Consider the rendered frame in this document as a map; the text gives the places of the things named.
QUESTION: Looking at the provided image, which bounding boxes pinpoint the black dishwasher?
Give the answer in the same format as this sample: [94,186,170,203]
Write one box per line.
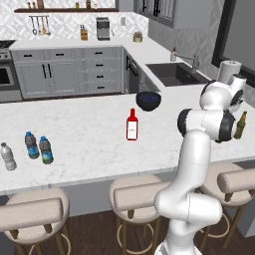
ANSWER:
[124,54,141,96]

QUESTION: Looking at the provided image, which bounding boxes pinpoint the red glass bottle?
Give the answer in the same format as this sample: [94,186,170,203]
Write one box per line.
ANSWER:
[126,108,139,141]

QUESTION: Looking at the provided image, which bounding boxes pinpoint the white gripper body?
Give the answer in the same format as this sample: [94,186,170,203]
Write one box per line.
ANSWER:
[231,75,248,95]

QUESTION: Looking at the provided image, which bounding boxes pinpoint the white paper towel roll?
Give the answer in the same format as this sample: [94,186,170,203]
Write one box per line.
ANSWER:
[217,60,243,86]

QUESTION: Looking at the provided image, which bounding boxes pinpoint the dark sink basin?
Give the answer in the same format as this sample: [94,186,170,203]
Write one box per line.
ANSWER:
[145,62,211,88]

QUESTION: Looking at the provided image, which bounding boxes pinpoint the grey base cupboard run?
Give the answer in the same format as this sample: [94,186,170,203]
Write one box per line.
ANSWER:
[10,46,124,100]

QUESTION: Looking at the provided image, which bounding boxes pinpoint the wooden knife block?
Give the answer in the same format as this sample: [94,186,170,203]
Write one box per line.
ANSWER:
[79,24,90,42]

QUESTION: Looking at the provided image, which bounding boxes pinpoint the black hob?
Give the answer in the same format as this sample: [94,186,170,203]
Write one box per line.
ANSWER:
[0,39,18,50]

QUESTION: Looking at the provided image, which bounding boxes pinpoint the silver oven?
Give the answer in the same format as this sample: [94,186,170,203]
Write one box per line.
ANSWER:
[0,48,24,104]

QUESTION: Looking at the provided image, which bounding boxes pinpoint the silver tap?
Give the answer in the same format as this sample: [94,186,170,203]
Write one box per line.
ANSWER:
[174,53,201,75]

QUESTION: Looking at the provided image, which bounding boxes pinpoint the soap dispenser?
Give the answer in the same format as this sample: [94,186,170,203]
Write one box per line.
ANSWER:
[169,46,177,63]

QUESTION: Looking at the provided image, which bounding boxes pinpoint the dark wooden wall shelf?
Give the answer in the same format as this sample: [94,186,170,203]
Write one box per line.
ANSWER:
[13,7,120,14]

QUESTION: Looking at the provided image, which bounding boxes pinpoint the silver coffee machine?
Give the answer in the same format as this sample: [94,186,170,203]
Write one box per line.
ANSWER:
[95,16,116,42]

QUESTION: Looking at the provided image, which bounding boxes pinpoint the potted plant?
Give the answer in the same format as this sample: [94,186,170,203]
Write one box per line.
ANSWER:
[132,30,144,44]

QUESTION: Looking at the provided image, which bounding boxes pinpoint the rail with hanging utensils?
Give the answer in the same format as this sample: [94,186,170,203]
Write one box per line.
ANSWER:
[28,14,52,37]

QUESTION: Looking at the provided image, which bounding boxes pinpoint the beige cushioned bar stool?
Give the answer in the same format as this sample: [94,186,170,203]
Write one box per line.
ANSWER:
[108,173,174,255]
[0,187,72,255]
[197,161,255,251]

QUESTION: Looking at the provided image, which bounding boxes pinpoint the green glass bottle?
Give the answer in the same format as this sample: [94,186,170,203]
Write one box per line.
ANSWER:
[233,111,249,140]

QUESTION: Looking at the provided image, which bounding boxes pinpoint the dark blue bowl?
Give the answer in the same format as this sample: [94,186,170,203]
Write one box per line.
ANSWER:
[134,91,163,113]

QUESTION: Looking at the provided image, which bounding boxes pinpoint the grey wall cupboards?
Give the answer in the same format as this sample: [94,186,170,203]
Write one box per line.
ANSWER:
[132,0,224,31]

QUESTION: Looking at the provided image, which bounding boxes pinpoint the black-framed window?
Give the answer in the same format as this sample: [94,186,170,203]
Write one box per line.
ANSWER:
[211,0,255,89]

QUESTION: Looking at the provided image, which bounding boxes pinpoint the blue-label dark plastic bottle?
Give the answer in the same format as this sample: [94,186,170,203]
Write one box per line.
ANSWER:
[38,135,55,165]
[24,130,41,160]

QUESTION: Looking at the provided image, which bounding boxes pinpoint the clear plastic bottle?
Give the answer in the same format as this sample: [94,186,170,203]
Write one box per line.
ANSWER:
[0,141,18,172]

